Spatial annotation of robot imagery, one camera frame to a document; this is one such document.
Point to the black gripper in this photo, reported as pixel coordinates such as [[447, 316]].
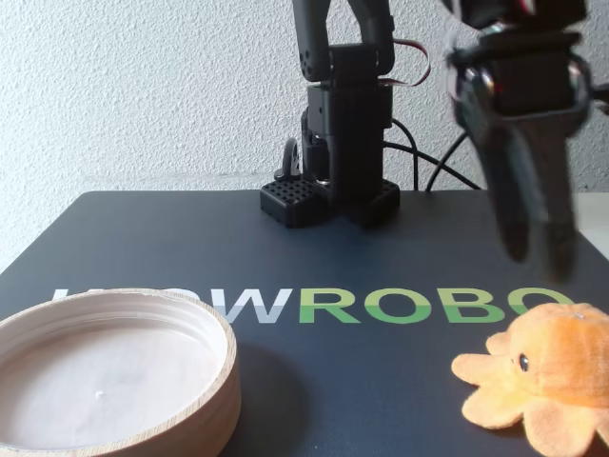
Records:
[[533, 97]]

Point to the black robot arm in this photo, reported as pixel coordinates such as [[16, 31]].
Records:
[[347, 119]]

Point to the orange octopus plush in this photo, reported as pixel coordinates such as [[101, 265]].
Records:
[[552, 362]]

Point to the round wooden box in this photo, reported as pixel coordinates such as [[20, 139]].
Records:
[[119, 376]]

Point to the dark printed mat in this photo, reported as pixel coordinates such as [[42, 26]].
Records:
[[361, 362]]

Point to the black table clamp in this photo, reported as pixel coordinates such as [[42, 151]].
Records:
[[291, 159]]

